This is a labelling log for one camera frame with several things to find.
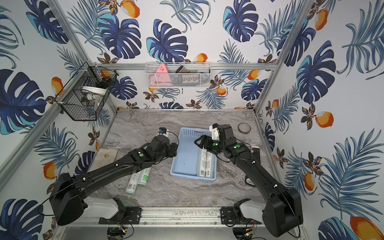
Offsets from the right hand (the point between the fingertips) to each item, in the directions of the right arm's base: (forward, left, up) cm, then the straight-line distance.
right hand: (199, 142), depth 79 cm
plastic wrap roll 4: (-16, +36, -16) cm, 43 cm away
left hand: (0, +14, -1) cm, 14 cm away
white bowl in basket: (+20, +54, +18) cm, 61 cm away
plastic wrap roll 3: (-13, +31, -16) cm, 37 cm away
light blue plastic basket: (-4, +8, -19) cm, 21 cm away
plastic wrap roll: (-5, -6, -16) cm, 17 cm away
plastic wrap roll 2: (-3, -2, -16) cm, 17 cm away
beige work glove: (+1, +60, -18) cm, 63 cm away
